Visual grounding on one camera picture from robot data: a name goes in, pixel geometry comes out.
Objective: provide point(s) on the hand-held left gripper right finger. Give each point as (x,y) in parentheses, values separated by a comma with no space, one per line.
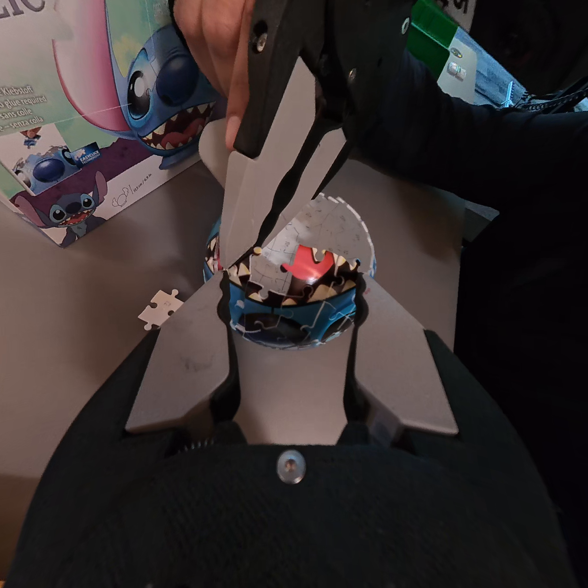
(404,367)

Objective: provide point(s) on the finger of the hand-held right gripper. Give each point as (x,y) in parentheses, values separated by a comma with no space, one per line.
(257,183)
(312,170)

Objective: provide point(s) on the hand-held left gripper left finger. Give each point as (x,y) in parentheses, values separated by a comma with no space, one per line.
(183,367)

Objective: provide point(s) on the blue puzzle ball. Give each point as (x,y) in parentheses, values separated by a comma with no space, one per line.
(298,294)

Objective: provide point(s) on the white puzzle piece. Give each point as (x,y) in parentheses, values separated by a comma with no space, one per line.
(158,308)

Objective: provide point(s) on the printed puzzle box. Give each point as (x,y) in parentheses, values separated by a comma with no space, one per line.
(69,115)

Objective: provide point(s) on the person's right hand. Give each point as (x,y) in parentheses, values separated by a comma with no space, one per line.
(216,41)

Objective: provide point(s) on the green plastic bin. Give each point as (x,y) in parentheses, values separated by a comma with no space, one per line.
(432,32)

